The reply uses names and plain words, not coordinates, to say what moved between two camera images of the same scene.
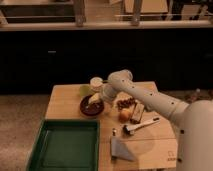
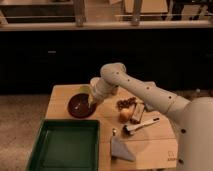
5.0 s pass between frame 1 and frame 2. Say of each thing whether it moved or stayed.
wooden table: stayed
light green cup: stayed
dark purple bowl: moved
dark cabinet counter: stayed
